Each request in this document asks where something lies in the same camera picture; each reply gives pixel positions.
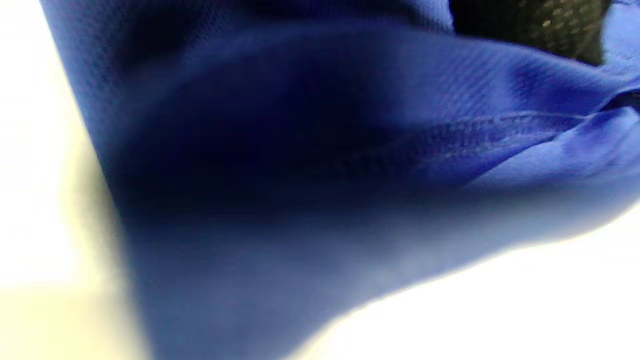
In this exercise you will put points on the person's left hand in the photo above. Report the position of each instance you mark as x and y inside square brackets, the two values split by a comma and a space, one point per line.
[540, 22]

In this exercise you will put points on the blue t-shirt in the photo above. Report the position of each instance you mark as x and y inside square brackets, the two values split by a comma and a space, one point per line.
[300, 150]

